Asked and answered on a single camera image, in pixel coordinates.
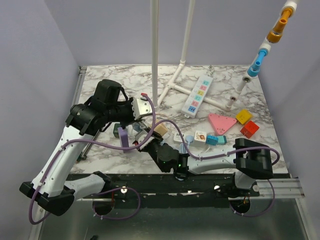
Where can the blue pipe fitting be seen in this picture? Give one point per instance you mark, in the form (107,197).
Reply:
(254,69)

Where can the red cube socket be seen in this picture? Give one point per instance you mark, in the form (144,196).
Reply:
(249,129)

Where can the orange pipe fitting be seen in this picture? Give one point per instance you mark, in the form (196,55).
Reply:
(276,33)

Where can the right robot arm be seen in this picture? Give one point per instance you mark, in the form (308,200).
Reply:
(252,161)

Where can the pink triangular power strip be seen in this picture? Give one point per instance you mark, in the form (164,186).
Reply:
(220,123)

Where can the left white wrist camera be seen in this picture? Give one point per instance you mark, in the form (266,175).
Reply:
(141,108)

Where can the black metal base rail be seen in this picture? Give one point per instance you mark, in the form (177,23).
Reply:
(163,191)

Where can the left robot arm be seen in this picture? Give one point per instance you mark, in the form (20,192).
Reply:
(49,188)

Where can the white cartoon cube adapter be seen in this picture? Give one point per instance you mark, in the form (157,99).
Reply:
(199,138)

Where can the purple USB power strip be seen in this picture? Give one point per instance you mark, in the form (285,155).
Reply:
(123,136)

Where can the white multicolour power strip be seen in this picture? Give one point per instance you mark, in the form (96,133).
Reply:
(196,97)

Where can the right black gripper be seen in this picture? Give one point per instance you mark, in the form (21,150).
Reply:
(158,139)

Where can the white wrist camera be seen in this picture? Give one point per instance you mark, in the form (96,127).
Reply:
(140,137)
(141,108)

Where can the blue plug adapter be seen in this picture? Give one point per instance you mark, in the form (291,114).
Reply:
(212,140)

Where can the dark green cube socket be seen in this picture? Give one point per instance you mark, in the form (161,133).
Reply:
(115,130)

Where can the teal plug adapter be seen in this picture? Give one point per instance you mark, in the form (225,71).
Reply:
(221,140)

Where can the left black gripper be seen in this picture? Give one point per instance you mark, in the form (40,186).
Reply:
(128,103)

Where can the wooden cube socket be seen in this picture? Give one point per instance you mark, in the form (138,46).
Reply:
(161,129)

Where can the white PVC pipe frame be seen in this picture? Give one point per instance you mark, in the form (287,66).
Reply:
(157,99)

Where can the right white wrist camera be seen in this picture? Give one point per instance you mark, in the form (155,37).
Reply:
(140,137)

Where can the yellow cube socket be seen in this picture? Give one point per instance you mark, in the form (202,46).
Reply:
(243,116)

